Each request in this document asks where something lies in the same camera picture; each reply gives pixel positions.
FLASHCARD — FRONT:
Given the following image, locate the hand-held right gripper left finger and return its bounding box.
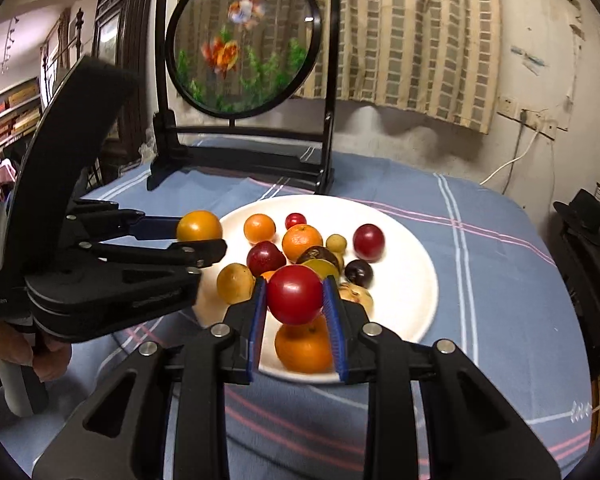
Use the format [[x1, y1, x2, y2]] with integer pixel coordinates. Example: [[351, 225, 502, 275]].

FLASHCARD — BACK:
[[32, 276, 269, 480]]

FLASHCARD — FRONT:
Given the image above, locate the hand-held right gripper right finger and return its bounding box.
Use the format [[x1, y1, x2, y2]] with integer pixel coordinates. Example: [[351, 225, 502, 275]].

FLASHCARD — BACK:
[[321, 275, 556, 480]]

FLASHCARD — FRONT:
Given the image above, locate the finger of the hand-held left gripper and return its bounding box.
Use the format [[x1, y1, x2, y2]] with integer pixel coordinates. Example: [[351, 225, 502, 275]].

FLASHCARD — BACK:
[[67, 200, 182, 242], [80, 238, 229, 273]]

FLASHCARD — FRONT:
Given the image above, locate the yellow-orange round fruit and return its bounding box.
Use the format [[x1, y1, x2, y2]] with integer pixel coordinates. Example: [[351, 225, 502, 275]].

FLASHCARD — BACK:
[[176, 210, 224, 243]]

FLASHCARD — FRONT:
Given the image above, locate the large orange tangerine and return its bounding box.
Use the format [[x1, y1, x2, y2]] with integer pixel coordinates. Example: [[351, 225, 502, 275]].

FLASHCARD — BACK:
[[274, 314, 337, 374]]

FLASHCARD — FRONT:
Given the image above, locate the yellow-brown round fruit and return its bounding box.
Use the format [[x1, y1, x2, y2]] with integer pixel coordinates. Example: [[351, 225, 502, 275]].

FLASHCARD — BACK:
[[216, 263, 256, 305]]

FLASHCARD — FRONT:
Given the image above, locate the bright red plum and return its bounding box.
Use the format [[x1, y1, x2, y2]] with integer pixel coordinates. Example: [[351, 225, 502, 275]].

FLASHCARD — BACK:
[[266, 265, 325, 326]]

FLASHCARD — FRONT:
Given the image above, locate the dark red plum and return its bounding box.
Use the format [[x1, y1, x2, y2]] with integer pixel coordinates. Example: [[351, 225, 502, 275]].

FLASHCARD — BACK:
[[246, 240, 287, 277]]

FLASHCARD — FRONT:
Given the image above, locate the brown water chestnut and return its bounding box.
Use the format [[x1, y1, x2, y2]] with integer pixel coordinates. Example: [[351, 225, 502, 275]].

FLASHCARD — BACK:
[[296, 245, 342, 273]]

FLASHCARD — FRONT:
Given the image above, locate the white round plate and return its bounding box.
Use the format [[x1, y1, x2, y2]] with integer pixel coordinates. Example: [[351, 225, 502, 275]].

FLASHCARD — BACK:
[[192, 195, 440, 385]]

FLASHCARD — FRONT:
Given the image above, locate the person's left hand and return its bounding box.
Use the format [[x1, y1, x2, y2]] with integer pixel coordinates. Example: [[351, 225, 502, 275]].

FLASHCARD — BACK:
[[0, 319, 74, 382]]

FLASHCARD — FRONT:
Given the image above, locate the pale tan streaked fruit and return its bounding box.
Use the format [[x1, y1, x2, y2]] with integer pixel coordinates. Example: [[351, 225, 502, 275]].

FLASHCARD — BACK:
[[337, 281, 374, 317]]

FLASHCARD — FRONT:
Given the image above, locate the yellow round fruit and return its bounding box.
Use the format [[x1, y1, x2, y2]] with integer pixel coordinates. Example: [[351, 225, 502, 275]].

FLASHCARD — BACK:
[[302, 258, 341, 281]]

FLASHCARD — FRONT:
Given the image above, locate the dark purple plum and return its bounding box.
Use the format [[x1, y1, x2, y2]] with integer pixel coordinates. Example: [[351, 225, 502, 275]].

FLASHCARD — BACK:
[[344, 259, 374, 289]]

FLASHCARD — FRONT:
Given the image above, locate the blue plaid tablecloth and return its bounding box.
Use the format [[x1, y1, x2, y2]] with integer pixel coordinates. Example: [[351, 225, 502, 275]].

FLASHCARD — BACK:
[[0, 137, 595, 480]]

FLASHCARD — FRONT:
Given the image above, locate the round goldfish screen with stand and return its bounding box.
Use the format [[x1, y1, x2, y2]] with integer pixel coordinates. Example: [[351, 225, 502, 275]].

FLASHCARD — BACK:
[[146, 0, 342, 196]]

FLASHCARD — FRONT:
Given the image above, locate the dark wooden cabinet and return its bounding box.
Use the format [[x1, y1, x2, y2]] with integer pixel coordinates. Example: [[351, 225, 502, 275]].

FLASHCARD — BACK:
[[91, 0, 158, 181]]

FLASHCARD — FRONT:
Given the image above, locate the black side furniture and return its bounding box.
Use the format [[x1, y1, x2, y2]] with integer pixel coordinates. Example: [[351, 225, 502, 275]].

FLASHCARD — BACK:
[[560, 220, 600, 361]]

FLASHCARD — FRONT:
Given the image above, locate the black hat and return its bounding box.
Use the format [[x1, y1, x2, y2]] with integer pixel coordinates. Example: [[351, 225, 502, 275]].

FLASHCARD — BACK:
[[553, 189, 600, 246]]

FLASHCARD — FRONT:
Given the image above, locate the beige striped curtain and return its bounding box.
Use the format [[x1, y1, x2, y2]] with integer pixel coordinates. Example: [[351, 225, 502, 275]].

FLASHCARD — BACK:
[[182, 0, 502, 135]]

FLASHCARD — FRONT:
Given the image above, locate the blue tape strip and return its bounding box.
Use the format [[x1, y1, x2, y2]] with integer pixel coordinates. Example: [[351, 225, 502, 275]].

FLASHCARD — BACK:
[[510, 46, 548, 76]]

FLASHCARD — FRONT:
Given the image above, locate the wall bookshelf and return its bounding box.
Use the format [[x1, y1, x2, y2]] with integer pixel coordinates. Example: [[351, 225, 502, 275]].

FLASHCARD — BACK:
[[0, 77, 43, 161]]

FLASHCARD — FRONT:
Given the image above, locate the white power cable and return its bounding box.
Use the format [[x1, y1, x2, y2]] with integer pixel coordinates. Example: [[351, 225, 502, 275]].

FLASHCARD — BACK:
[[480, 127, 543, 186]]

